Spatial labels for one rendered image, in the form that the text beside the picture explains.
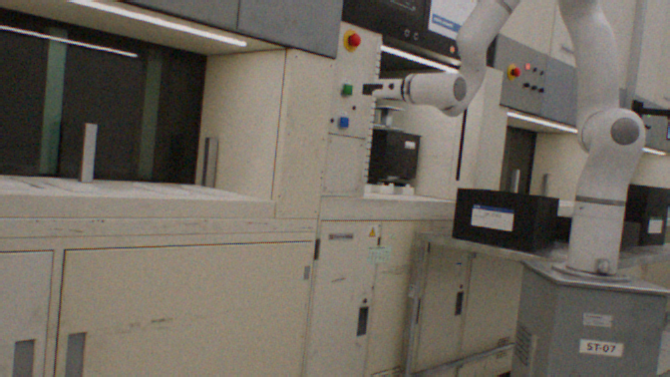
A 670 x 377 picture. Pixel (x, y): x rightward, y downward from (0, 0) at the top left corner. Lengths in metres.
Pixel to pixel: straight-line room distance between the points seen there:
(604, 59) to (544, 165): 2.22
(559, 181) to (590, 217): 2.16
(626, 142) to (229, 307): 1.08
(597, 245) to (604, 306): 0.15
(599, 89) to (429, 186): 1.00
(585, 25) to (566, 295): 0.68
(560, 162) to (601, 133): 2.22
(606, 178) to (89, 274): 1.24
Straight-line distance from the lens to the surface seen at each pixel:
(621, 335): 1.58
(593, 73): 1.62
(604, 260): 1.60
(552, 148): 3.78
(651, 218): 2.79
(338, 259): 1.86
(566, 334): 1.53
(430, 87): 1.56
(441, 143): 2.42
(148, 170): 1.93
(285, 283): 1.72
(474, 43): 1.58
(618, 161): 1.57
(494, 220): 1.97
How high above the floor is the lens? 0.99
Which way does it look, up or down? 3 degrees down
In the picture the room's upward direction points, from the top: 6 degrees clockwise
